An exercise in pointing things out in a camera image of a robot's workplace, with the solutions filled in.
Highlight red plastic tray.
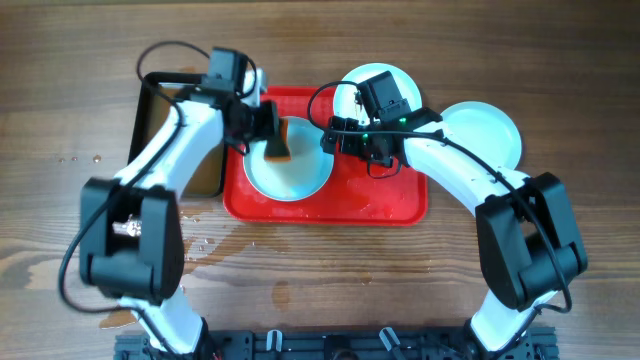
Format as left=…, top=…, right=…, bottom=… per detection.
left=223, top=86, right=428, bottom=226

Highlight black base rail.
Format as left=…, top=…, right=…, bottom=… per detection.
left=113, top=324, right=559, bottom=360

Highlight orange green sponge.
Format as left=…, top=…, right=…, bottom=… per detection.
left=263, top=118, right=291, bottom=162

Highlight black water tray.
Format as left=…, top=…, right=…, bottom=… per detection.
left=127, top=72, right=227, bottom=198

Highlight white plate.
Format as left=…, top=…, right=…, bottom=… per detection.
left=243, top=116, right=334, bottom=202
left=333, top=63, right=423, bottom=125
left=441, top=101, right=523, bottom=170

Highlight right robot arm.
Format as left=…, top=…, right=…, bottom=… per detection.
left=321, top=108, right=588, bottom=359

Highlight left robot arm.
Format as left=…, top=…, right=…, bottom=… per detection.
left=70, top=85, right=279, bottom=359

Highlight white plate top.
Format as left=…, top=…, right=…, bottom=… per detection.
left=333, top=63, right=423, bottom=125

